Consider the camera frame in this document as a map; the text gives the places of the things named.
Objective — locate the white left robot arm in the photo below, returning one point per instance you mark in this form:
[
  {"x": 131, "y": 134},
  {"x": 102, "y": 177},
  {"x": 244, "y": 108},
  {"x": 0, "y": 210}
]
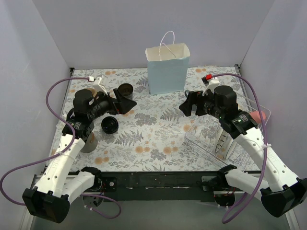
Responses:
[{"x": 60, "y": 141}]

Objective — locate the light blue paper bag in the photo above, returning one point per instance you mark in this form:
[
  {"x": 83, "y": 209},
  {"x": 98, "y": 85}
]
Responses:
[{"x": 167, "y": 66}]

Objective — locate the black plastic cup lid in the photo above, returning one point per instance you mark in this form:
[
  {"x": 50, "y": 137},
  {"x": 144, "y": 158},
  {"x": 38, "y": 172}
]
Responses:
[{"x": 109, "y": 125}]

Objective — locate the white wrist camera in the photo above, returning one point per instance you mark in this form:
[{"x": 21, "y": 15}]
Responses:
[
  {"x": 210, "y": 84},
  {"x": 98, "y": 83}
]

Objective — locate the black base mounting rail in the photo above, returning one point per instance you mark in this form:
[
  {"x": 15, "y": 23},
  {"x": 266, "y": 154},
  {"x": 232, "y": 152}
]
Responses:
[{"x": 138, "y": 186}]

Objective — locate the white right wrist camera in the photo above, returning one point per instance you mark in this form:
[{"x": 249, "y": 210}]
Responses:
[{"x": 210, "y": 84}]

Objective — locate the dark takeout coffee cup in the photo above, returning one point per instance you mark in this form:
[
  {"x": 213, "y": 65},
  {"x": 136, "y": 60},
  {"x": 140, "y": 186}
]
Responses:
[{"x": 126, "y": 90}]

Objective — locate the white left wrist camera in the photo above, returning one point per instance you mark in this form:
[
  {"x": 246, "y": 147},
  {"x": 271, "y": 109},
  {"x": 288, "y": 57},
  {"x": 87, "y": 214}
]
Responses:
[{"x": 98, "y": 83}]

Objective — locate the pink cylindrical bottle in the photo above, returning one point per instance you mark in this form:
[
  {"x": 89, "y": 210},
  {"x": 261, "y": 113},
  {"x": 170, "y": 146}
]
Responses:
[{"x": 256, "y": 116}]

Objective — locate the brown cardboard cup carrier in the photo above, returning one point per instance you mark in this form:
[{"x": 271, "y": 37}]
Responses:
[{"x": 92, "y": 92}]

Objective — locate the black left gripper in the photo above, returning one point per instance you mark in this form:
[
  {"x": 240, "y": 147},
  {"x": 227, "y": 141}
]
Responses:
[{"x": 115, "y": 102}]

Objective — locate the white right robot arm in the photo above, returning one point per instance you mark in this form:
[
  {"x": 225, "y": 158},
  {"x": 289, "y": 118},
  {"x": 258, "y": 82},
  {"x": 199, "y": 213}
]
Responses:
[{"x": 278, "y": 188}]

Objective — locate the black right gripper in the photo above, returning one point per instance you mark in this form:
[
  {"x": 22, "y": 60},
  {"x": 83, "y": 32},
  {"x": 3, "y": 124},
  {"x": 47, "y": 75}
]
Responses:
[{"x": 198, "y": 103}]

